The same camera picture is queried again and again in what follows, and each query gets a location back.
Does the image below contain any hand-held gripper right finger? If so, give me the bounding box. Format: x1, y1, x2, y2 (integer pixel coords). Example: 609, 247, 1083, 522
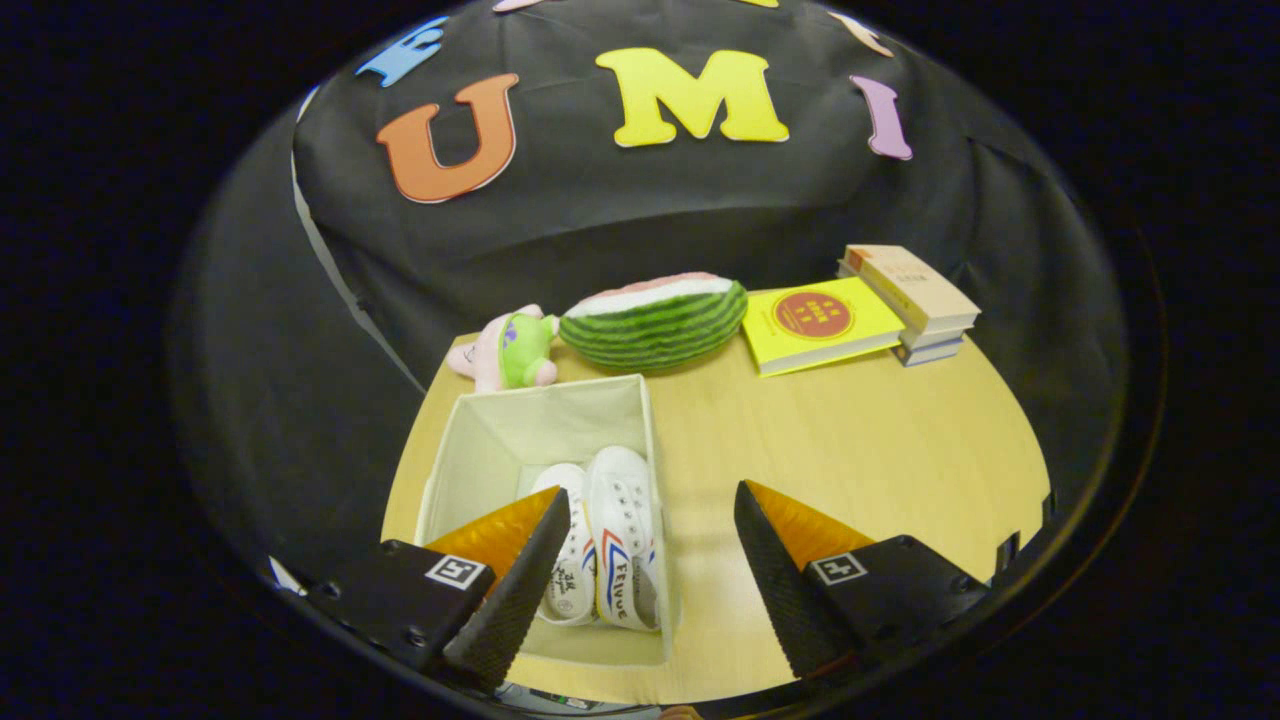
733, 480, 991, 681

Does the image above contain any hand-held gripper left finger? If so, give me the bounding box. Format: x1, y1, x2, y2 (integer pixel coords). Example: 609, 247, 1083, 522
305, 487, 572, 693

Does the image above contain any white canvas shoe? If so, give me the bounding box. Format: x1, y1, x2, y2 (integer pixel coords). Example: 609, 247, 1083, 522
530, 462, 598, 628
585, 445, 663, 633

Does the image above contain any beige fabric storage box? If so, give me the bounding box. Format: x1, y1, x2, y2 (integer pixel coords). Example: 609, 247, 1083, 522
413, 373, 673, 669

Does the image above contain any pink and green plush toy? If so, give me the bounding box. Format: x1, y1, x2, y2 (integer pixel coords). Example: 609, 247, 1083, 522
447, 304, 561, 393

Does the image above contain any yellow book with red circle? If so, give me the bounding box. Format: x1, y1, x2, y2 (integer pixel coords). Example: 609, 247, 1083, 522
741, 277, 906, 378

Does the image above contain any grey paperback book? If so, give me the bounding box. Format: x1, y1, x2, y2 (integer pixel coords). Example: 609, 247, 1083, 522
895, 338, 966, 368

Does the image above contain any watermelon slice plush toy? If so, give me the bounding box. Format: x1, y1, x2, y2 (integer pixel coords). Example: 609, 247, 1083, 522
558, 272, 749, 373

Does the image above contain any white paperback book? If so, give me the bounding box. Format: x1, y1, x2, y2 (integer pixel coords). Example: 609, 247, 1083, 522
838, 262, 976, 351

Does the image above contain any beige paperback book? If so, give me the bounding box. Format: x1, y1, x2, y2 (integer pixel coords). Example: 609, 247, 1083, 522
845, 244, 982, 336

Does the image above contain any black backdrop cloth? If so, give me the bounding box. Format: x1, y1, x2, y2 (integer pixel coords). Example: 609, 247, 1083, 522
170, 0, 1126, 581

